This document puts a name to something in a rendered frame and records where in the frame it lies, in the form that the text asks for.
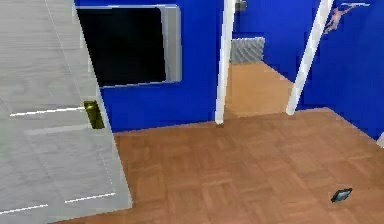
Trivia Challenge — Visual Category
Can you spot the grey striped cabinet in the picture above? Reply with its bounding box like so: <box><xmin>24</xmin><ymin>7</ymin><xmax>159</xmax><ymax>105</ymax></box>
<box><xmin>229</xmin><ymin>36</ymin><xmax>266</xmax><ymax>65</ymax></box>

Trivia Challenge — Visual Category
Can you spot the small black flat device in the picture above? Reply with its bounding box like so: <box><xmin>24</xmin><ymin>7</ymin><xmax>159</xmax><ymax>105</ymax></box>
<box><xmin>330</xmin><ymin>187</ymin><xmax>354</xmax><ymax>204</ymax></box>

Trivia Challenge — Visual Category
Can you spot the brass door handle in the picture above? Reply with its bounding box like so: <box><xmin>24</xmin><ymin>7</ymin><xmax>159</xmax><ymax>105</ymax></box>
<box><xmin>83</xmin><ymin>100</ymin><xmax>106</xmax><ymax>130</ymax></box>

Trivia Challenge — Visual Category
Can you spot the white room door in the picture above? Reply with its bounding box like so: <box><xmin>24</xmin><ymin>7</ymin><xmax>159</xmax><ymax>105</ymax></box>
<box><xmin>0</xmin><ymin>0</ymin><xmax>133</xmax><ymax>224</ymax></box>

